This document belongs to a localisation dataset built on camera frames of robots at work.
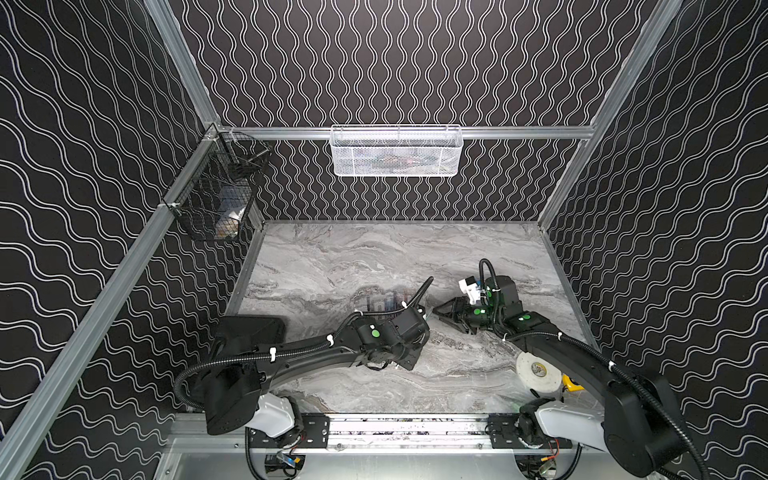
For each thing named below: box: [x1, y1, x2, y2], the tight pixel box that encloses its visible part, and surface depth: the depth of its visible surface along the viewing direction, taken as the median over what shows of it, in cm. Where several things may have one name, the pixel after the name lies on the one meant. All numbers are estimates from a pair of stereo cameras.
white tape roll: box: [516, 351, 562, 399], surface depth 83 cm
